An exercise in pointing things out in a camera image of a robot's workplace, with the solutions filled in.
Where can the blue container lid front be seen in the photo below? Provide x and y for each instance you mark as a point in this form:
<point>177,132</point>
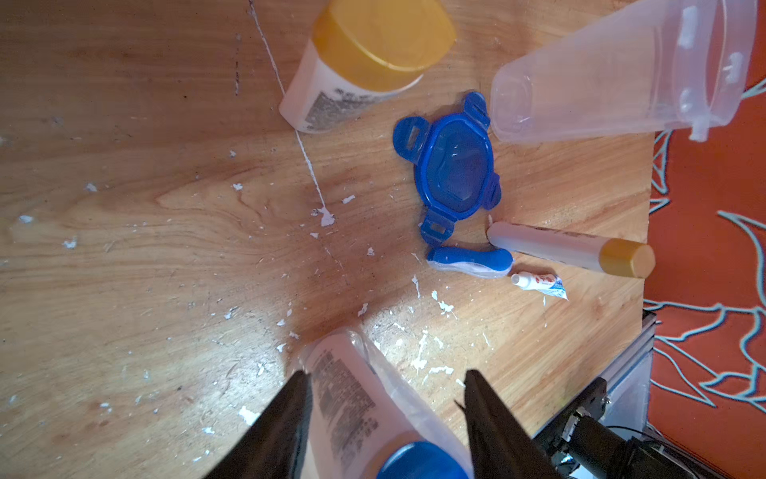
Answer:
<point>421,460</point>

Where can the blue container lid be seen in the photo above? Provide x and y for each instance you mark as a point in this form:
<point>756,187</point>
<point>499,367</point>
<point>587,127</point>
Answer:
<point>454,166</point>
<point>421,460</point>

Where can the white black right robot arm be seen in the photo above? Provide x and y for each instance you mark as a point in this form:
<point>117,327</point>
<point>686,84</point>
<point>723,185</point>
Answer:
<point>575,438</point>

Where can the small toothpaste tube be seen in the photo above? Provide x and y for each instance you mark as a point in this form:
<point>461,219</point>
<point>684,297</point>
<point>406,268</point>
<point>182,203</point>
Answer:
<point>550,285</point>

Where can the clear plastic container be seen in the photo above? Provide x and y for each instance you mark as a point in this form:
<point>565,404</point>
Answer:
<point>363,410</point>
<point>648,67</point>

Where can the blue container lid back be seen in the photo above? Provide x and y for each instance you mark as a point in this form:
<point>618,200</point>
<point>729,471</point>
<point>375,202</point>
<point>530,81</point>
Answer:
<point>454,166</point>

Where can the white bottle yellow cap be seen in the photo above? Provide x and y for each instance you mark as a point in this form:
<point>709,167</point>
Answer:
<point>361,53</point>
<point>612,256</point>

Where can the blue toothbrush case back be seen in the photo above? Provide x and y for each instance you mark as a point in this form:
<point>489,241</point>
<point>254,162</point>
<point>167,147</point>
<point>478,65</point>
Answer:
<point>482,264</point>

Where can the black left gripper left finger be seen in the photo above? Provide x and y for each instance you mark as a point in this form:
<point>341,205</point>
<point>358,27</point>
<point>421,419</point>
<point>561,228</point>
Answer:
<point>275,446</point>

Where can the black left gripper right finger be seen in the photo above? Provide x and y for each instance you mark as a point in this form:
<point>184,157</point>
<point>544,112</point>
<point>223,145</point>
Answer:
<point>499,445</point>

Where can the white bottle yellow cap back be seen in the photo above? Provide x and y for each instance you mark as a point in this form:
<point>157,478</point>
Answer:
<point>361,53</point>

